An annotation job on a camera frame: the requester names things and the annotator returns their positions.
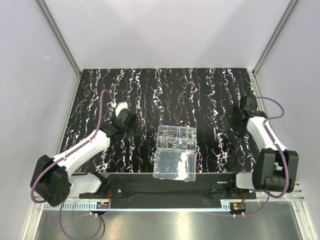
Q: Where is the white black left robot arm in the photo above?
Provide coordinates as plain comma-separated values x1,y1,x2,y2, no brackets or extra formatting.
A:
30,108,139,207

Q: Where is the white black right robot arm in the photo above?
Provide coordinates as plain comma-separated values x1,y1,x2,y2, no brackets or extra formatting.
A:
226,95,299,199

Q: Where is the clear plastic organizer box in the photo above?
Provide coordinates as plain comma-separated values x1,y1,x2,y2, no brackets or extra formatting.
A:
153,125,197,182

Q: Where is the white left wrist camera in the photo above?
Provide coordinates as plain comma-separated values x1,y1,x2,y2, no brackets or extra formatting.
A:
111,101,128,111

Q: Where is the grey cable duct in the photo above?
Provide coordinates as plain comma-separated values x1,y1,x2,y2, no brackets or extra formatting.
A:
44,199,232,212

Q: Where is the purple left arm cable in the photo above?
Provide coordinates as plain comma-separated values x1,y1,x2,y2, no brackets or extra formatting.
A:
30,89,117,238

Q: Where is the aluminium frame profile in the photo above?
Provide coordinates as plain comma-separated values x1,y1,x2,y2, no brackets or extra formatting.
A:
35,0,82,77

